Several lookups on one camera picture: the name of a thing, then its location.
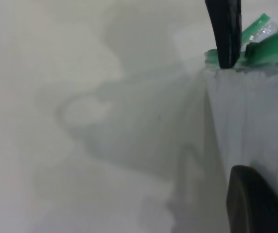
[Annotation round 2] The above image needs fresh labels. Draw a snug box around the clear plastic green-zip bag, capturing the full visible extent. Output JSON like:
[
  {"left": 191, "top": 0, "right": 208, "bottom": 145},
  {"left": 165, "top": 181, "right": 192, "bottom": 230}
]
[{"left": 203, "top": 13, "right": 278, "bottom": 209}]

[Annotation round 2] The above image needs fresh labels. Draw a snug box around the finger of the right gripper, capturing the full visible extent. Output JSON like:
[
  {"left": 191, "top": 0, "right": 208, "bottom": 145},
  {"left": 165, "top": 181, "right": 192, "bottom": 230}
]
[{"left": 204, "top": 0, "right": 243, "bottom": 69}]

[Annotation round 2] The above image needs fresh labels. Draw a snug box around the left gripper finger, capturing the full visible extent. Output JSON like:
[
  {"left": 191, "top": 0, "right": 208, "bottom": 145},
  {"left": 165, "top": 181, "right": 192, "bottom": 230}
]
[{"left": 226, "top": 165, "right": 278, "bottom": 233}]

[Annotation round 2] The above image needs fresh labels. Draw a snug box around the white plastic bin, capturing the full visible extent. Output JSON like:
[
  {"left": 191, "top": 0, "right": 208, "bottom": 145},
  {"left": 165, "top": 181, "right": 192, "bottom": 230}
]
[{"left": 206, "top": 67, "right": 278, "bottom": 207}]

